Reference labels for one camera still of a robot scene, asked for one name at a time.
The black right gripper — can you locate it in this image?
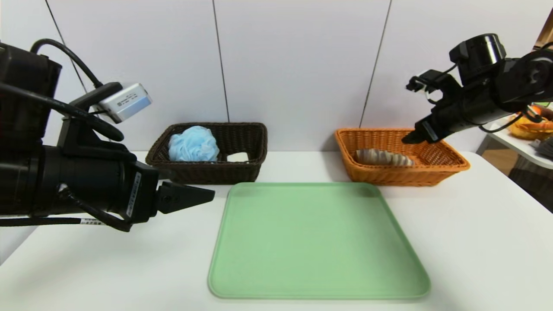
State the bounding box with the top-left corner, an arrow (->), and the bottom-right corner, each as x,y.
401,93 -> 476,145

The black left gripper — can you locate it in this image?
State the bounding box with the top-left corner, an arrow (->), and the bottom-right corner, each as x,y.
41,145 -> 216,225

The purple striped twisted bread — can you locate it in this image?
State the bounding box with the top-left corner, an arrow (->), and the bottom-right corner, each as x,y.
355,148 -> 415,167

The light blue bath loofah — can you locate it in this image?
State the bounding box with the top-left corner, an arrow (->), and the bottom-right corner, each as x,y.
168,126 -> 220,162

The dark brown wicker basket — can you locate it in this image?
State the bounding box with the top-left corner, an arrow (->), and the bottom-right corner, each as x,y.
146,123 -> 268,185

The orange wicker basket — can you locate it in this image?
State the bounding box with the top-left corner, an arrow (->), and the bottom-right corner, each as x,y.
334,128 -> 470,187

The small yellow wicker basket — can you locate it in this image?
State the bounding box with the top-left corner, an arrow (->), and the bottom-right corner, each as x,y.
508,113 -> 553,141

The white side table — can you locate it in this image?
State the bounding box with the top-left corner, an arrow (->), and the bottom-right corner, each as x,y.
486,119 -> 553,170

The dark grey bundled item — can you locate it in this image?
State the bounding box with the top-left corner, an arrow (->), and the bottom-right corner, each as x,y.
531,136 -> 553,160

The light green plastic tray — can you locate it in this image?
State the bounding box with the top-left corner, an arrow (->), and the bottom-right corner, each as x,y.
208,182 -> 431,299

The wooden shelf unit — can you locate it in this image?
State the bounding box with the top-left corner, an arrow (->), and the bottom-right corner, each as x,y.
534,9 -> 553,50

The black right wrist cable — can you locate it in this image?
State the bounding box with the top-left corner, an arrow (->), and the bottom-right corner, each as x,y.
477,108 -> 545,133

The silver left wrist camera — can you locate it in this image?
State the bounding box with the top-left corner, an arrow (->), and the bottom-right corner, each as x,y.
93,83 -> 153,124

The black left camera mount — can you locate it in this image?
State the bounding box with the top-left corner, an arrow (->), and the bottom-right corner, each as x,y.
58,82 -> 130,152

